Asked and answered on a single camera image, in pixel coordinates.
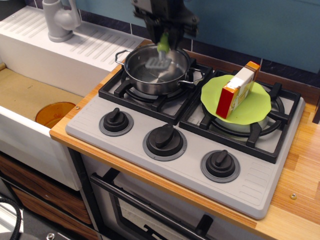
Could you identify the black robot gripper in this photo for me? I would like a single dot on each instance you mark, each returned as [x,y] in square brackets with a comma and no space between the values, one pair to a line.
[166,15]

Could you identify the green handled grey spatula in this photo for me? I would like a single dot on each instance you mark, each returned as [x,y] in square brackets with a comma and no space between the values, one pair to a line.
[160,62]

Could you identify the red orange cracker box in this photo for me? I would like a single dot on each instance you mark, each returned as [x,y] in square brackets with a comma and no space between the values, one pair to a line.
[237,89]

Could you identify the stainless steel pot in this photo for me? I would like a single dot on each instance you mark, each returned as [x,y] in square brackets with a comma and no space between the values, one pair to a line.
[155,82]

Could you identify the left black stove knob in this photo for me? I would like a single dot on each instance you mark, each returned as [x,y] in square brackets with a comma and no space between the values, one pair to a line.
[116,123]

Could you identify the black stove knob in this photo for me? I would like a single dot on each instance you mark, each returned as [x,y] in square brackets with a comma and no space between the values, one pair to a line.
[220,166]
[165,143]
[116,123]

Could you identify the middle black stove knob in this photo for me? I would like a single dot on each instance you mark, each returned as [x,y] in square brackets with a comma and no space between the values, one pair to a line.
[165,143]

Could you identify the light green plate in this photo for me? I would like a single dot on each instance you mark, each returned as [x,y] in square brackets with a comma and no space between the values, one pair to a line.
[254,107]

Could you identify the grey toy stove top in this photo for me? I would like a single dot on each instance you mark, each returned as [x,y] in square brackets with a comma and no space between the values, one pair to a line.
[250,193]

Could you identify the right black stove knob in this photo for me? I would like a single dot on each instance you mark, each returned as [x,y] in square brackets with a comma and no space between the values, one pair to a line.
[220,166]

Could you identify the right black burner grate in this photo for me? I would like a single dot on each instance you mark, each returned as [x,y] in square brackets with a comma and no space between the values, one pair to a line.
[268,140]

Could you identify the black burner grate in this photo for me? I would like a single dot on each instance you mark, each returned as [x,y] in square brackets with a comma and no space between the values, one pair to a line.
[168,108]
[268,140]

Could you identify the left black burner grate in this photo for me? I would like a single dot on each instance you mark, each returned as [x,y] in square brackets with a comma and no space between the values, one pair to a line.
[168,108]

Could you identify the grey toy faucet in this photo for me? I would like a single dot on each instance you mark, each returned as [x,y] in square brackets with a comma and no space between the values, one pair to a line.
[60,22]

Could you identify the white toy sink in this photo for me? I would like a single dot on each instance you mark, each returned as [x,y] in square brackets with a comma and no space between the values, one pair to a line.
[50,72]

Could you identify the orange plastic bowl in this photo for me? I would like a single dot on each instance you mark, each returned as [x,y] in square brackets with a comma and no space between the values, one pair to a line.
[51,114]

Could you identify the wooden drawer fronts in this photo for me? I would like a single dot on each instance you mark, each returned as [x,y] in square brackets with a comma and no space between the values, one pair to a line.
[52,201]

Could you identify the black oven door handle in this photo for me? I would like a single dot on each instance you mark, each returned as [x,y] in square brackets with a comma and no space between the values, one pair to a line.
[106,183]

